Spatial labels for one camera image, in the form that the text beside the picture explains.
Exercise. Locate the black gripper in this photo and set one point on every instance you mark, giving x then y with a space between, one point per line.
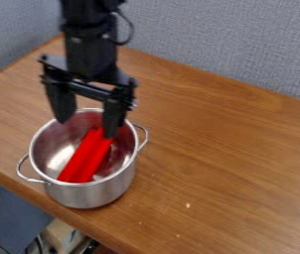
87 72

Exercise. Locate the red rectangular block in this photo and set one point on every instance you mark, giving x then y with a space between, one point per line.
87 158

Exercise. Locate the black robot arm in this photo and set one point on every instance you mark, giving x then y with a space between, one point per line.
89 13

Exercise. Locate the stainless steel pot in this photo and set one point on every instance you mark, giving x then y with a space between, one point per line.
52 147

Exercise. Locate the beige box under table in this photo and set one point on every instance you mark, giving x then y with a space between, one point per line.
63 237

